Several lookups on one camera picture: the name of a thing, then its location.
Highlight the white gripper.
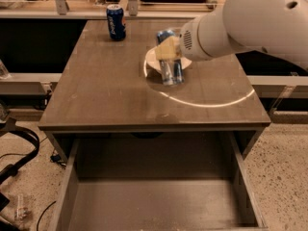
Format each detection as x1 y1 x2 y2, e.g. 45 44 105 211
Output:
155 17 209 62

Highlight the metal rail frame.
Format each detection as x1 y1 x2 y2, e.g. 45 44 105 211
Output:
0 0 232 20

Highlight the white paper bowl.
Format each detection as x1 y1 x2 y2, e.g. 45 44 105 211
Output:
145 47 192 73

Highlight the clear plastic piece on floor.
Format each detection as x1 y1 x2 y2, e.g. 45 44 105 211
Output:
14 194 29 220

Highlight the black strap on floor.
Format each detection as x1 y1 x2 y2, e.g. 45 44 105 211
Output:
0 125 41 185

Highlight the Red Bull can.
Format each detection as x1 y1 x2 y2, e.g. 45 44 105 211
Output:
156 29 184 86

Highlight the black cable on floor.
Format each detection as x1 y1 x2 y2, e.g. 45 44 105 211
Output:
36 200 58 231

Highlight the blue Pepsi can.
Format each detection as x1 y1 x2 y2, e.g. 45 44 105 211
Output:
106 4 126 40

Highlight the grey open drawer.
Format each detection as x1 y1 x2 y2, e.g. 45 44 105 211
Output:
48 132 268 231

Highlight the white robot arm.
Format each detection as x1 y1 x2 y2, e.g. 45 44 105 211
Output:
155 0 308 70

